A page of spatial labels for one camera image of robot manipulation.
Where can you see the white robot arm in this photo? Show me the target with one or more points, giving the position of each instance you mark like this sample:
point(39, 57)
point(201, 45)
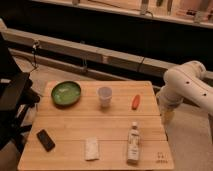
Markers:
point(184, 82)

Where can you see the clear plastic bottle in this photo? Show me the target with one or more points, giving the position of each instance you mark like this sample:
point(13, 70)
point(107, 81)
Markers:
point(133, 145)

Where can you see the orange carrot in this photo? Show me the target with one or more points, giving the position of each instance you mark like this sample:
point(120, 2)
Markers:
point(136, 102)

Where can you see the black smartphone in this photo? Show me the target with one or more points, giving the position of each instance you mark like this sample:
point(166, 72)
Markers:
point(45, 140)

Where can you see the green ceramic bowl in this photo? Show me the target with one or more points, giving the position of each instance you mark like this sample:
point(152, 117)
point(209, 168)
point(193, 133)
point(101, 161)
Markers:
point(66, 93)

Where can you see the clear plastic cup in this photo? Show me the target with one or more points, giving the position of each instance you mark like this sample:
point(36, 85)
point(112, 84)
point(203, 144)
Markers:
point(105, 96)

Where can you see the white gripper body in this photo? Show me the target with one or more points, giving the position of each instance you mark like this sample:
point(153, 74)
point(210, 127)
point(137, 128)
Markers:
point(167, 115)

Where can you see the white folded cloth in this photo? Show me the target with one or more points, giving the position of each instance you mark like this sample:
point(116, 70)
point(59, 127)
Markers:
point(91, 149)

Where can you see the black equipment stand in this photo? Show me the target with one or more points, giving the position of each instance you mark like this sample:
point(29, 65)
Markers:
point(16, 97)

